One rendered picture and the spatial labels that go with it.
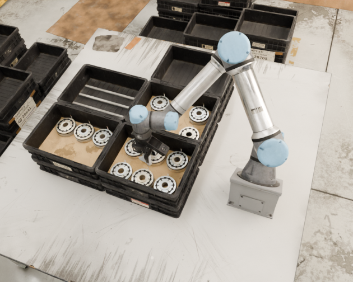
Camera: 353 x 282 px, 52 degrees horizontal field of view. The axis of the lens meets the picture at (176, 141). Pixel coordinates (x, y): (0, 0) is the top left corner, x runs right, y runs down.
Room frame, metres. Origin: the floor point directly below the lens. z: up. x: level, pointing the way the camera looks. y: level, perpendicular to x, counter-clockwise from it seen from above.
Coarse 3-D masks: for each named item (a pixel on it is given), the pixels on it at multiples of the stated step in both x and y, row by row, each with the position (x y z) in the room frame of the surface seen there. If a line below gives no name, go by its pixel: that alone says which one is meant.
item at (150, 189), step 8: (120, 128) 1.07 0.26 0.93; (168, 136) 1.00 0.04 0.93; (112, 144) 0.98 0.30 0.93; (192, 144) 0.94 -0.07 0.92; (104, 152) 0.94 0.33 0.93; (192, 160) 0.85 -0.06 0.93; (96, 168) 0.86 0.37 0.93; (104, 176) 0.83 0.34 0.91; (112, 176) 0.81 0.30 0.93; (184, 176) 0.77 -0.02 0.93; (128, 184) 0.77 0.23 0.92; (136, 184) 0.76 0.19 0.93; (152, 192) 0.72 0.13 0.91; (160, 192) 0.71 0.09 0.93; (176, 192) 0.70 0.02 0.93
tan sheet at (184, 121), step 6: (150, 108) 1.27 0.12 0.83; (192, 108) 1.24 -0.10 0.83; (186, 114) 1.20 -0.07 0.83; (210, 114) 1.18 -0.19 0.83; (180, 120) 1.16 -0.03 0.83; (186, 120) 1.16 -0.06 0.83; (180, 126) 1.12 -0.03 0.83; (186, 126) 1.12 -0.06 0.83; (192, 126) 1.11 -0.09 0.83; (198, 126) 1.11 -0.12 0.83; (204, 126) 1.11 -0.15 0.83; (174, 132) 1.09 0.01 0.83
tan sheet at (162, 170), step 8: (120, 152) 1.00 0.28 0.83; (168, 152) 0.97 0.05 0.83; (120, 160) 0.96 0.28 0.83; (128, 160) 0.95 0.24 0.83; (136, 160) 0.95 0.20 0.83; (136, 168) 0.90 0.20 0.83; (152, 168) 0.89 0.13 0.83; (160, 168) 0.89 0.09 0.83; (160, 176) 0.84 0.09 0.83; (176, 176) 0.83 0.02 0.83; (176, 184) 0.79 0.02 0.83
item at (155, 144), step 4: (152, 136) 0.94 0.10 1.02; (148, 140) 0.92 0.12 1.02; (152, 140) 0.92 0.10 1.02; (156, 140) 0.92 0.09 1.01; (148, 144) 0.90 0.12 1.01; (152, 144) 0.90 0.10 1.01; (156, 144) 0.90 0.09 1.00; (160, 144) 0.91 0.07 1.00; (164, 144) 0.91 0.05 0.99; (152, 148) 0.89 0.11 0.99; (156, 148) 0.89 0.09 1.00; (160, 148) 0.89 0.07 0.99; (164, 148) 0.89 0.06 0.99; (168, 148) 0.89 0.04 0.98; (160, 152) 0.87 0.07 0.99; (164, 152) 0.87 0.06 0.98
